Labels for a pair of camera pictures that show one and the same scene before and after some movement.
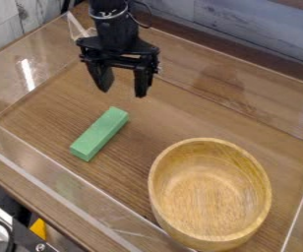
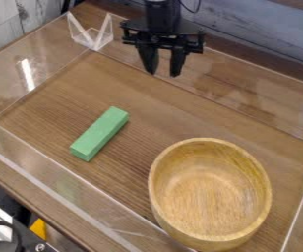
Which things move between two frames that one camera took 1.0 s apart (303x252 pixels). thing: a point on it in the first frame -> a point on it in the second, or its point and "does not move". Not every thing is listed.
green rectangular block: x=98 y=133 does not move
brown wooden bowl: x=209 y=193 does not move
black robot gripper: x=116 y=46 -> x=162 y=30
